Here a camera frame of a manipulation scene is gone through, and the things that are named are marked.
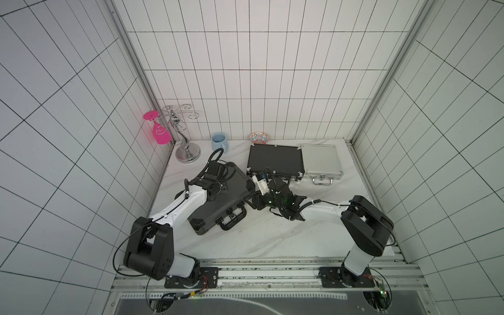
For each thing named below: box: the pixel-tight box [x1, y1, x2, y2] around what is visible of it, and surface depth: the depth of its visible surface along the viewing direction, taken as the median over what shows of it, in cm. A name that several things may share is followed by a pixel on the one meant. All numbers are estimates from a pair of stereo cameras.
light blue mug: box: [211, 131, 230, 154], surface depth 114 cm
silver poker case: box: [300, 143, 344, 186], surface depth 104 cm
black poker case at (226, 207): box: [187, 162, 256, 235], surface depth 85 cm
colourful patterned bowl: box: [249, 131, 270, 145], surface depth 121 cm
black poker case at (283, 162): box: [246, 143, 306, 183], surface depth 106 cm
